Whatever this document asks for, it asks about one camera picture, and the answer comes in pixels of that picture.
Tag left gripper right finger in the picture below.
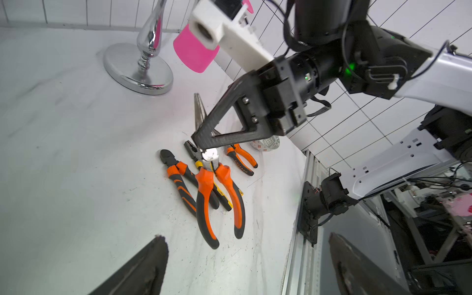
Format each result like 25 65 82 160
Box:
329 232 409 295

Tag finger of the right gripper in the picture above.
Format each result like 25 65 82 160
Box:
192 79 269 150

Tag orange diagonal cutting pliers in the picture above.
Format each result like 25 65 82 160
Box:
159 149 221 218

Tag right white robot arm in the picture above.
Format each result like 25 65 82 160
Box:
189 1 472 200

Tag orange combination pliers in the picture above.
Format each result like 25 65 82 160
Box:
195 148 246 250

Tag chrome cup holder stand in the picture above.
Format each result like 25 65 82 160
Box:
103 1 173 95

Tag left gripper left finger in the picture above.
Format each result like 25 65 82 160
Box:
91 236 169 295

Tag lower pink cup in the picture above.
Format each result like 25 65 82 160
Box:
173 25 220 73

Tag orange long nose pliers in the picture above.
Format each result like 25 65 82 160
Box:
193 93 259 177

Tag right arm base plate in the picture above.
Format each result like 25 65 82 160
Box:
297 173 358 246

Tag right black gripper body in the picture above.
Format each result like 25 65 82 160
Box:
232 55 333 137

